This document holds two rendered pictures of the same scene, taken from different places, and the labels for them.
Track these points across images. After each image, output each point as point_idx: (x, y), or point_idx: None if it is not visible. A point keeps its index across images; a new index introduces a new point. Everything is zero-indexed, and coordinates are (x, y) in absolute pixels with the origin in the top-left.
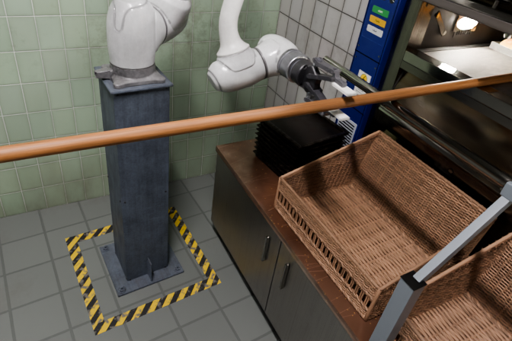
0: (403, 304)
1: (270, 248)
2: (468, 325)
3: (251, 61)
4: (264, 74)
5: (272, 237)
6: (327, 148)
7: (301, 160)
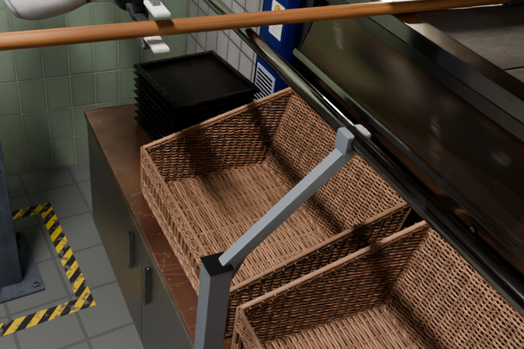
0: (207, 297)
1: (135, 249)
2: (370, 347)
3: None
4: None
5: (135, 233)
6: (225, 111)
7: (184, 126)
